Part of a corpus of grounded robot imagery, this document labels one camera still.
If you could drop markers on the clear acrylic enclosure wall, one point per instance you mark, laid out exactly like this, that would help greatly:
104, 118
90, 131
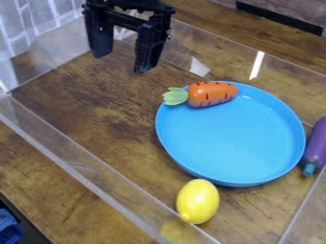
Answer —
83, 168

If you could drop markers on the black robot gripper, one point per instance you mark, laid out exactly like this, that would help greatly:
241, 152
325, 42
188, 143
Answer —
146, 16

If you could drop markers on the blue round plastic tray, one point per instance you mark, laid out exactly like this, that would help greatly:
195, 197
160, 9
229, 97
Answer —
239, 144

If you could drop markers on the yellow toy lemon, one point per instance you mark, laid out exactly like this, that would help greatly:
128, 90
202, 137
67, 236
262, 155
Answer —
196, 201

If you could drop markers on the purple toy eggplant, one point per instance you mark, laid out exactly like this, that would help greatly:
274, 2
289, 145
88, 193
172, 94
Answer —
314, 157

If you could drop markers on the orange toy carrot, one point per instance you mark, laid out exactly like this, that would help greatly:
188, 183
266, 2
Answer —
202, 94

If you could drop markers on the blue object at corner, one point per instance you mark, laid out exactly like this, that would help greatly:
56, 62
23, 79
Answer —
11, 232

